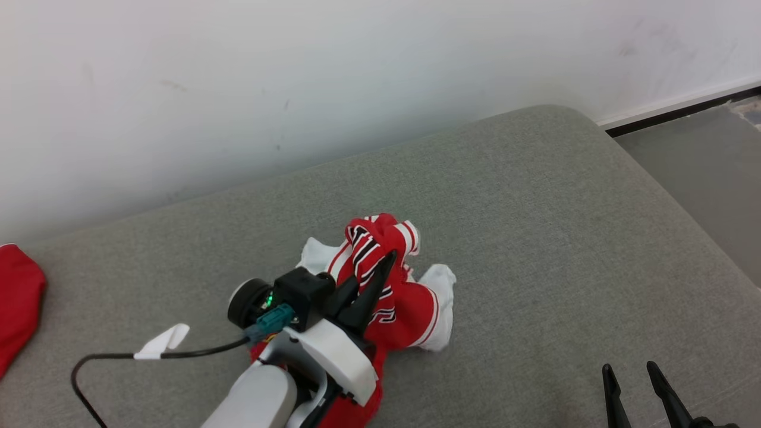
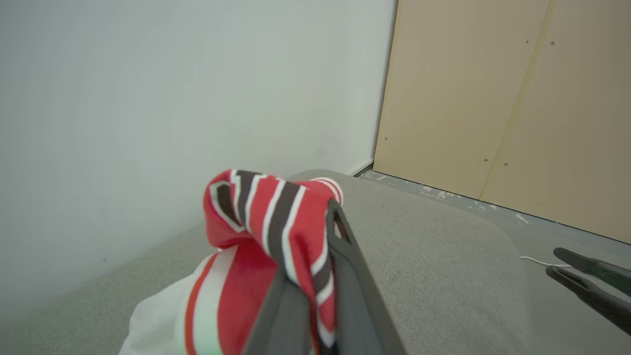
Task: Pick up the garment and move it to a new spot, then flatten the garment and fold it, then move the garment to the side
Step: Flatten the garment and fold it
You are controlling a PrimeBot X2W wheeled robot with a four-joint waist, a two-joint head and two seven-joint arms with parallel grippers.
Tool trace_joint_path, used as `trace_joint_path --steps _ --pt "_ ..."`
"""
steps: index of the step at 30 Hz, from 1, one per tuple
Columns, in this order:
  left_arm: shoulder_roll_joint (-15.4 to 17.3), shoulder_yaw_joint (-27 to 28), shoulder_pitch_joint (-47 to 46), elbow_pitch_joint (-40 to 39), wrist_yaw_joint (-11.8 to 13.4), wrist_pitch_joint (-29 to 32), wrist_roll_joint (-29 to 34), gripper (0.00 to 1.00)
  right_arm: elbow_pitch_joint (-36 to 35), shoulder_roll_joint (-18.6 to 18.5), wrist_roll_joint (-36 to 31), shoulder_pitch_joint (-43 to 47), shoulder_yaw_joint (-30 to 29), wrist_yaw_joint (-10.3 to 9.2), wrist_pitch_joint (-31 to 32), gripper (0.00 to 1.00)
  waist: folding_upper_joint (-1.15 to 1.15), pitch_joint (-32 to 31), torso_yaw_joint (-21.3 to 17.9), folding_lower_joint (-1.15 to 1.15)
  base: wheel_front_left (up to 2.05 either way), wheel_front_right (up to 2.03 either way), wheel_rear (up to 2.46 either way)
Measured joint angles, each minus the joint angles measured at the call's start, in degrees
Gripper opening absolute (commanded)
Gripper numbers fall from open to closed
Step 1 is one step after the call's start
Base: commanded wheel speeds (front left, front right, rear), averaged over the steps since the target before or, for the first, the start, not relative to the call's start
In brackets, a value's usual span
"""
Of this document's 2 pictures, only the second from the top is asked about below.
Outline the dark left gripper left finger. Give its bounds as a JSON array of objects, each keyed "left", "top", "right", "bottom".
[{"left": 242, "top": 268, "right": 312, "bottom": 355}]

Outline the white wall baseboard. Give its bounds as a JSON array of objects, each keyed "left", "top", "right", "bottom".
[{"left": 347, "top": 158, "right": 374, "bottom": 177}]

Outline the beige plywood panel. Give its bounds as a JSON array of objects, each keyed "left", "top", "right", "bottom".
[
  {"left": 373, "top": 0, "right": 552, "bottom": 201},
  {"left": 479, "top": 0, "right": 631, "bottom": 245}
]

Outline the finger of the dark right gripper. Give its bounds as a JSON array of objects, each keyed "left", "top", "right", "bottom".
[
  {"left": 545, "top": 266, "right": 631, "bottom": 336},
  {"left": 553, "top": 248, "right": 631, "bottom": 296}
]

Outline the grey fabric sofa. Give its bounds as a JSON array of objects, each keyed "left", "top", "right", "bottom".
[{"left": 0, "top": 169, "right": 530, "bottom": 355}]

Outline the thin white floor cable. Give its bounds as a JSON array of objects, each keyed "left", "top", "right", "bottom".
[{"left": 520, "top": 255, "right": 572, "bottom": 268}]

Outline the red white baseball jersey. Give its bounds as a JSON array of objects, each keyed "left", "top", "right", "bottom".
[{"left": 118, "top": 169, "right": 345, "bottom": 355}]

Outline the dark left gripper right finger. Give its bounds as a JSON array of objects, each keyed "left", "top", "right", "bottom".
[{"left": 325, "top": 199, "right": 408, "bottom": 355}]

